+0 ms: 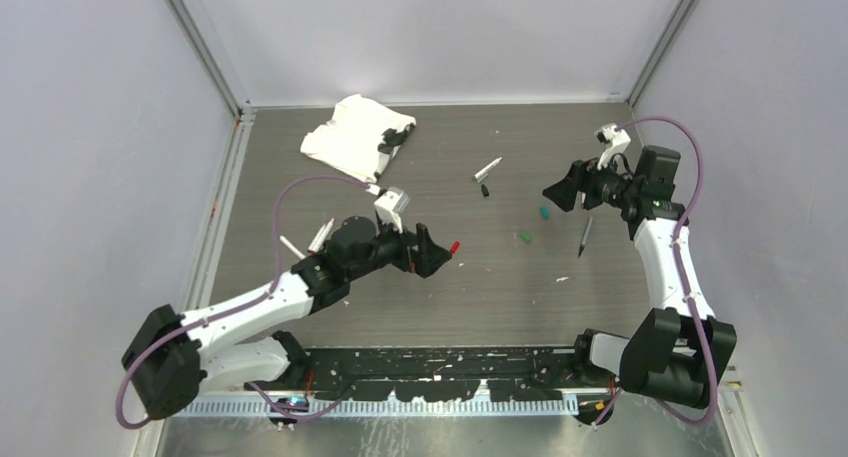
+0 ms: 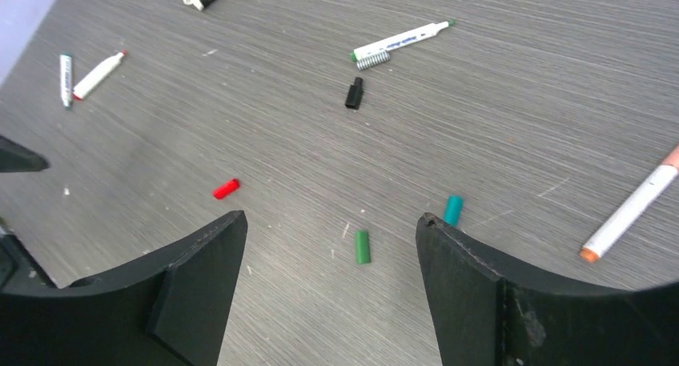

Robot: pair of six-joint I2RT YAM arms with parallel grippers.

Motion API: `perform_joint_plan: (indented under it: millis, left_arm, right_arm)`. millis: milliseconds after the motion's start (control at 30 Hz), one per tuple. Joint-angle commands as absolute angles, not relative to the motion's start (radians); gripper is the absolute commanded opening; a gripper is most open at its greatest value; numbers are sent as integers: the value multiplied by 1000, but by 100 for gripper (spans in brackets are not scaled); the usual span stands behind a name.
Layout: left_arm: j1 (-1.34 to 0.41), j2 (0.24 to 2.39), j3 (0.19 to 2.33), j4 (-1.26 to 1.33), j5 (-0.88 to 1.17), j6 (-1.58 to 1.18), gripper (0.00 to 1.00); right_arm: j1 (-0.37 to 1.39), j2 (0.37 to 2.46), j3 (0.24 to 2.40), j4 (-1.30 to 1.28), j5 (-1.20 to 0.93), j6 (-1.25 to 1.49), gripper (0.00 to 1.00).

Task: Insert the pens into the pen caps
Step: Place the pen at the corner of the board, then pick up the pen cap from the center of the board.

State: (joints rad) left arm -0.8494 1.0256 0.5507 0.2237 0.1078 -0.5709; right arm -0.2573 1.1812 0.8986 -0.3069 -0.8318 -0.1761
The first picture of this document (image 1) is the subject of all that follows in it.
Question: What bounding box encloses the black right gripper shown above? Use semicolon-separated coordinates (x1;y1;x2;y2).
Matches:
544;150;642;212

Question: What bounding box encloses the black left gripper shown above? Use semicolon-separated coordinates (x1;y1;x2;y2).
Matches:
347;214;450;282

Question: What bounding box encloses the grey pen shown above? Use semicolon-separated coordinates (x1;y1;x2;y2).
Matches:
578;216;594;257

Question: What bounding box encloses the white pen green tip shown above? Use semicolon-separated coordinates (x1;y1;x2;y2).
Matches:
472;157;502;183

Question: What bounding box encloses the white pen red tip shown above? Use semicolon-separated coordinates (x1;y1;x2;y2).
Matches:
307;218;335;254

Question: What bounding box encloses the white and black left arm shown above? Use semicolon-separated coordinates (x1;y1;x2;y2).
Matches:
116;216;454;422

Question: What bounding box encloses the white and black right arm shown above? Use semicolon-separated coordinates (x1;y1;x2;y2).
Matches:
542;145;737;410

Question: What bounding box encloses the white pen on left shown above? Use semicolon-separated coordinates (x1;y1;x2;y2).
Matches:
278;235;306;260

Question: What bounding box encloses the white crumpled cloth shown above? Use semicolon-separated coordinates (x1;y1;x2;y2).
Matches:
300;94;417;184

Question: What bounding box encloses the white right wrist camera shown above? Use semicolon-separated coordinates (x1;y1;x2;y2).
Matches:
595;123;631;170

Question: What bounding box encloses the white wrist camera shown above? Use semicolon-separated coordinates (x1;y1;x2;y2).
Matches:
373;186;410;234
595;123;631;170

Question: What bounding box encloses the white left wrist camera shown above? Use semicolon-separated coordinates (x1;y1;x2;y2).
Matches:
373;186;410;234

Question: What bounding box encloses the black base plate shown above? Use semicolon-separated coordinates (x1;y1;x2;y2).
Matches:
259;346;615;403

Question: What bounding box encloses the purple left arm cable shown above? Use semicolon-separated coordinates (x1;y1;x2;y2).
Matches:
116;176;382;431

